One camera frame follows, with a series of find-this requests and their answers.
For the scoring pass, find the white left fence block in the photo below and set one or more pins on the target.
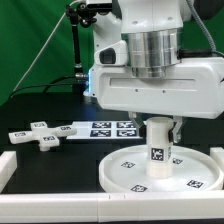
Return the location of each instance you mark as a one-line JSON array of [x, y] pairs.
[[8, 165]]

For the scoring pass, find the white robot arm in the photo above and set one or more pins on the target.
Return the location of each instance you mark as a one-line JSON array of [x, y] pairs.
[[138, 66]]

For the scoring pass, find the white round table top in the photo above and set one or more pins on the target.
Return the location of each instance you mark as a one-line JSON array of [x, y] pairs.
[[134, 169]]

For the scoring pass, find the black camera stand pole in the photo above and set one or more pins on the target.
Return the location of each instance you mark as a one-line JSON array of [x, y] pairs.
[[85, 17]]

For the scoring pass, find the white fence block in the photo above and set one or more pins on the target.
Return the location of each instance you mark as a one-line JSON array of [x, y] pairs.
[[8, 165], [217, 154]]

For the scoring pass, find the white cross-shaped table base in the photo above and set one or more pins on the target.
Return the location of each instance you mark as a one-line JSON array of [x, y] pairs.
[[47, 137]]

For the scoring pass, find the white marker sheet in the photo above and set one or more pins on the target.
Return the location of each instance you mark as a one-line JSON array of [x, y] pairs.
[[106, 130]]

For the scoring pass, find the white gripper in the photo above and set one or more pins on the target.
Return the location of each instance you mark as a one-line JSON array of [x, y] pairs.
[[191, 88]]

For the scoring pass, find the white right fence block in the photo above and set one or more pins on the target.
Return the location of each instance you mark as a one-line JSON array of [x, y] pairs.
[[217, 154]]

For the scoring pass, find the white front fence bar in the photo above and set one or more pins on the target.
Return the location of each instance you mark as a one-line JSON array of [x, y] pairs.
[[111, 207]]

